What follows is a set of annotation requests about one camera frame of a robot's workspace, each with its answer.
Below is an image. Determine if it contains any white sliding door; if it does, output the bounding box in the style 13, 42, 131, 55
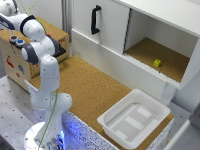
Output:
72, 0, 131, 56

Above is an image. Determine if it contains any black door handle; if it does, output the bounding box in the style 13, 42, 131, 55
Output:
90, 4, 102, 36

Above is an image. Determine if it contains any white cabinet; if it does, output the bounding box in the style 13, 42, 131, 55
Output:
70, 0, 200, 108

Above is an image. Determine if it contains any black drawer handle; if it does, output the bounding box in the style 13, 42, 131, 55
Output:
50, 44, 67, 58

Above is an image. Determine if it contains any white plastic box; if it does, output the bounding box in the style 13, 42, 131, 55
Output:
96, 88, 172, 150

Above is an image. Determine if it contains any blue button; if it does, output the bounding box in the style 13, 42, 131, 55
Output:
15, 38, 26, 48

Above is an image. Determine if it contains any red button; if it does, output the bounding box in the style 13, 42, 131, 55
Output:
9, 34, 19, 45

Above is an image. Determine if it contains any green cable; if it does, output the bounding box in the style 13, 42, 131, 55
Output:
18, 0, 61, 150

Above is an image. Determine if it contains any yellow block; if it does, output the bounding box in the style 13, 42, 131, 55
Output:
153, 58, 163, 69

